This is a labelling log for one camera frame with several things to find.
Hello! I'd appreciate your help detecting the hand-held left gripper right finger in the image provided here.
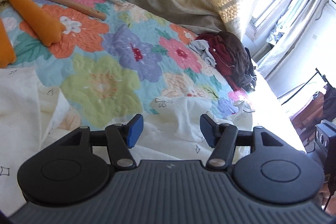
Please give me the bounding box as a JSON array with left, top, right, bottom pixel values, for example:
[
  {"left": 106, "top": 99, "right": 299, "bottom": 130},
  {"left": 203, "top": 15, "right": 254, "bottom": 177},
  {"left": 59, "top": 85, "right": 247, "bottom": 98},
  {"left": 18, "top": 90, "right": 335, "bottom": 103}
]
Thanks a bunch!
[{"left": 200, "top": 114, "right": 288, "bottom": 170}]

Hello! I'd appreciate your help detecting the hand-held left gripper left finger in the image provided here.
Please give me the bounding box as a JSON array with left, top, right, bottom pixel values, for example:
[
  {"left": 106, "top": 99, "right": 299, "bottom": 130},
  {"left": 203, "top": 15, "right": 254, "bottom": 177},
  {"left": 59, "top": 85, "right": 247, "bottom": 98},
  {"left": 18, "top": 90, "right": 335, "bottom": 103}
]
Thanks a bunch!
[{"left": 56, "top": 114, "right": 144, "bottom": 171}]

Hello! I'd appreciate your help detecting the white bow-print garment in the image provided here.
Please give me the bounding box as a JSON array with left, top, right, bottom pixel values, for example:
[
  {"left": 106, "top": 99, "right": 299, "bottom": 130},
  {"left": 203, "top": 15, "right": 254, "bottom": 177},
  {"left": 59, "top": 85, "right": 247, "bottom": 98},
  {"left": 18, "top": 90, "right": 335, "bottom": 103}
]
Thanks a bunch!
[{"left": 0, "top": 67, "right": 265, "bottom": 214}]

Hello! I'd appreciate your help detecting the black stand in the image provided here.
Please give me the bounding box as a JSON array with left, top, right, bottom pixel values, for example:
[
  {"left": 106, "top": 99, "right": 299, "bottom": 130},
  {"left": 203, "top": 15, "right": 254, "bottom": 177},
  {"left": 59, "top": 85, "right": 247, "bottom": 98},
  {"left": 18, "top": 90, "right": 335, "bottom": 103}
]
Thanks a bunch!
[{"left": 280, "top": 68, "right": 331, "bottom": 106}]

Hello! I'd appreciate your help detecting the dark red garment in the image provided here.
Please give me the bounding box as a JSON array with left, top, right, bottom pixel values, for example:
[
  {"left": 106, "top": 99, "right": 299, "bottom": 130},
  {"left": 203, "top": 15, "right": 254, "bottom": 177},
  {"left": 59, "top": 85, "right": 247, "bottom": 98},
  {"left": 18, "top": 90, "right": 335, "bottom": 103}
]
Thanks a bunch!
[{"left": 196, "top": 34, "right": 242, "bottom": 90}]

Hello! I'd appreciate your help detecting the dark blue garment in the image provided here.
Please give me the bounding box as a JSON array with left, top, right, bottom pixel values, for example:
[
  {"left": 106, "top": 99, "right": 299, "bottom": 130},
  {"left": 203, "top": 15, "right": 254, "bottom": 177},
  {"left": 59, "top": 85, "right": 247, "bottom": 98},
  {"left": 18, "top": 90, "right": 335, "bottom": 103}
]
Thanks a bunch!
[{"left": 244, "top": 47, "right": 259, "bottom": 90}]

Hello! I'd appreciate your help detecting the light grey cloth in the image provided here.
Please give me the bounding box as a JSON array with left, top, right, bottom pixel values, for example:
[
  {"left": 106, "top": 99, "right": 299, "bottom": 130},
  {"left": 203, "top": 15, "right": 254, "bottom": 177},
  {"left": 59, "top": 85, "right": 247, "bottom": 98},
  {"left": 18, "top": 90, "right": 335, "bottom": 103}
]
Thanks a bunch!
[{"left": 189, "top": 40, "right": 218, "bottom": 67}]

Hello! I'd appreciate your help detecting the floral quilt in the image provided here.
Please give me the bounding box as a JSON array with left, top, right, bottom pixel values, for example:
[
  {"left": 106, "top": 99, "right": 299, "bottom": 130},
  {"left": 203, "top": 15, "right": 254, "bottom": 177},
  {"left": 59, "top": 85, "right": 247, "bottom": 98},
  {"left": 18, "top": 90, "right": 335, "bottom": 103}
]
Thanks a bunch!
[{"left": 0, "top": 0, "right": 260, "bottom": 135}]

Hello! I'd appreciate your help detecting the sheer white curtain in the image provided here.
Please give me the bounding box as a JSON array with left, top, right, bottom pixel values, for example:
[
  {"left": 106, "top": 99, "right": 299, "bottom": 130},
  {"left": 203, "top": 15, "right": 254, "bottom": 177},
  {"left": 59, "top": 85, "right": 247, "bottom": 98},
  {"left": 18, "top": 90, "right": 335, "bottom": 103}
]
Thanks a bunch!
[{"left": 257, "top": 0, "right": 328, "bottom": 80}]

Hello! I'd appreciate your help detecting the black cable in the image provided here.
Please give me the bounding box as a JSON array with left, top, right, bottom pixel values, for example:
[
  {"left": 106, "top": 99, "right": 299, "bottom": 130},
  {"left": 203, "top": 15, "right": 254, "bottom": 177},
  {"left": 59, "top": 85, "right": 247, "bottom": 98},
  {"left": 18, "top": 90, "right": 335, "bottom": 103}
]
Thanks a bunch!
[{"left": 324, "top": 177, "right": 336, "bottom": 214}]

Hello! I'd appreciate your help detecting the window frame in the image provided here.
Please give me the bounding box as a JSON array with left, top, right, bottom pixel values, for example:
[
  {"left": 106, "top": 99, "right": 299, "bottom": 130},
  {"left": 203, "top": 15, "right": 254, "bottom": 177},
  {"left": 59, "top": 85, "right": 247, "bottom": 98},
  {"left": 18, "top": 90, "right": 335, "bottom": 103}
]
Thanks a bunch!
[{"left": 244, "top": 0, "right": 315, "bottom": 42}]

